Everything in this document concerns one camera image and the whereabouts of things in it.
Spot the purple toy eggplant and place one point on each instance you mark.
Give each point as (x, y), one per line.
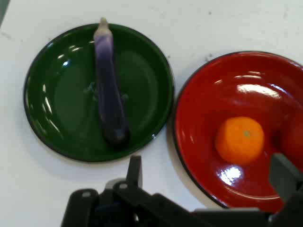
(109, 94)

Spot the green enamel plate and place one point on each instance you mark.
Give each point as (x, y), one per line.
(66, 99)

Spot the orange toy mandarin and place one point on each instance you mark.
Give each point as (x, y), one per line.
(239, 140)

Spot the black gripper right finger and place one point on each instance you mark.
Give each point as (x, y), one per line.
(287, 179)

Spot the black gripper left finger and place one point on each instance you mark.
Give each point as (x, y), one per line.
(132, 203)

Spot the red enamel plate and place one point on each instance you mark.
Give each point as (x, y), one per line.
(213, 99)

